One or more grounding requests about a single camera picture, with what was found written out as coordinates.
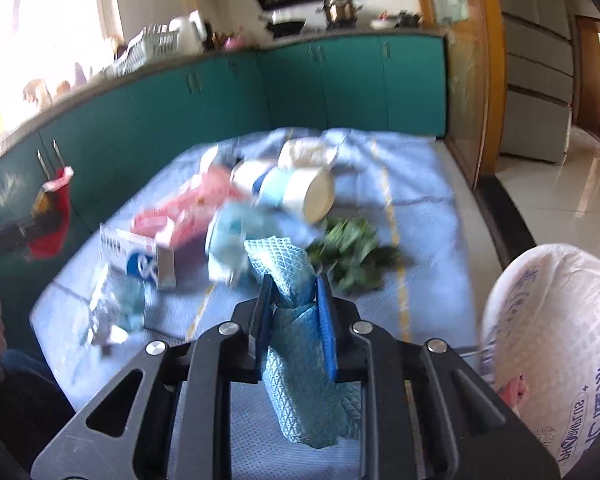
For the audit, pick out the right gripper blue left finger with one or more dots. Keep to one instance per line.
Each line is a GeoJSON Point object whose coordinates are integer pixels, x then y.
{"type": "Point", "coordinates": [259, 328]}

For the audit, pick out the red hanging cloth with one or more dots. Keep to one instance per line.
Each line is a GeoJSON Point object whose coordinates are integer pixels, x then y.
{"type": "Point", "coordinates": [51, 213]}

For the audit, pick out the white blue medicine box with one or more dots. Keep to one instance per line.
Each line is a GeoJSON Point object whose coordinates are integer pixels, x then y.
{"type": "Point", "coordinates": [138, 256]}

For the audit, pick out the blue waffle dish cloth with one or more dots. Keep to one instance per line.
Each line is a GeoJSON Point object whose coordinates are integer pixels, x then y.
{"type": "Point", "coordinates": [310, 408]}

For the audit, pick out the white bowl on counter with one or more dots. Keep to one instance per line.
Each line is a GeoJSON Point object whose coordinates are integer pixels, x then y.
{"type": "Point", "coordinates": [383, 23]}

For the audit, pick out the black wok pan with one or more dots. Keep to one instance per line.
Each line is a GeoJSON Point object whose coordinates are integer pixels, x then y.
{"type": "Point", "coordinates": [279, 27]}

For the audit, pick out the pink plastic packaging bag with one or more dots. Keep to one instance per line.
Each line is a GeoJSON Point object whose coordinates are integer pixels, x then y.
{"type": "Point", "coordinates": [186, 213]}

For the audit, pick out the clear blue plastic bag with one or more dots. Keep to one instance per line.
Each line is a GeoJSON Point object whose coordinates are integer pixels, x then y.
{"type": "Point", "coordinates": [116, 309]}

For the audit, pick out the green leafy vegetable scraps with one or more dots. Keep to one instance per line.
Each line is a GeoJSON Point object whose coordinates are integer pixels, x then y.
{"type": "Point", "coordinates": [351, 255]}

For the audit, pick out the teal kitchen cabinets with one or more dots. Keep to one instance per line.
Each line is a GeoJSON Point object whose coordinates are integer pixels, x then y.
{"type": "Point", "coordinates": [118, 134]}

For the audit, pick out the blue checked tablecloth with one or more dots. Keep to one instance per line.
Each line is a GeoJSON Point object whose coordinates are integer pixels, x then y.
{"type": "Point", "coordinates": [393, 243]}

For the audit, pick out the white dish rack basket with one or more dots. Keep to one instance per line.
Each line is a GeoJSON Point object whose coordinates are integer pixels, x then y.
{"type": "Point", "coordinates": [152, 44]}

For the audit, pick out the black small pot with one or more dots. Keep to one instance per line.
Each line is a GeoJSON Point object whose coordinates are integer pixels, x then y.
{"type": "Point", "coordinates": [406, 19]}

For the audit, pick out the white tissue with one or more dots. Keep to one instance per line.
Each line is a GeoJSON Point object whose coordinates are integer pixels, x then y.
{"type": "Point", "coordinates": [307, 153]}

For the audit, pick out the wooden glass door frame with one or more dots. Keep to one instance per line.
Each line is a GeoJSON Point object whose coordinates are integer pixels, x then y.
{"type": "Point", "coordinates": [475, 57]}

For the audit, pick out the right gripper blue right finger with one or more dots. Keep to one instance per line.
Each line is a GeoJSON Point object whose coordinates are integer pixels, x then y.
{"type": "Point", "coordinates": [327, 320]}

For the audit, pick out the blue surgical face mask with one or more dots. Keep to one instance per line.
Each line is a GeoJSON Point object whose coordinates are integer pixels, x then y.
{"type": "Point", "coordinates": [230, 227]}

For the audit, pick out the steel cooking pot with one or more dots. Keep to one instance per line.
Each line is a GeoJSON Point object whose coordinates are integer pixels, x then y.
{"type": "Point", "coordinates": [339, 12]}

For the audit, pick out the grey refrigerator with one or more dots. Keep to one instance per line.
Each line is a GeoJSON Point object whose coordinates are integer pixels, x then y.
{"type": "Point", "coordinates": [539, 79]}

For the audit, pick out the white trash bag with print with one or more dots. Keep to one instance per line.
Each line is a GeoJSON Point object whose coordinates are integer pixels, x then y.
{"type": "Point", "coordinates": [540, 351]}

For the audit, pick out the striped paper cup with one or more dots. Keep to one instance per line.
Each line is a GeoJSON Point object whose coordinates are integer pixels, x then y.
{"type": "Point", "coordinates": [308, 193]}

